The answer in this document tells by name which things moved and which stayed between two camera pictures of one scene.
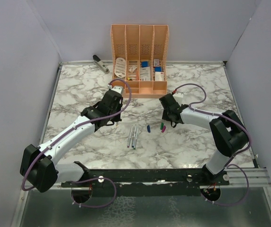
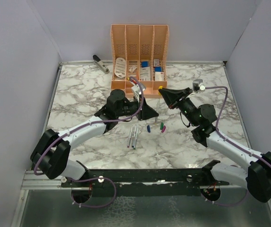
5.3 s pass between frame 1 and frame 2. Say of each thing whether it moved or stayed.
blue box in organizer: stayed
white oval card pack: stayed
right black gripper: moved
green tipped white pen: stayed
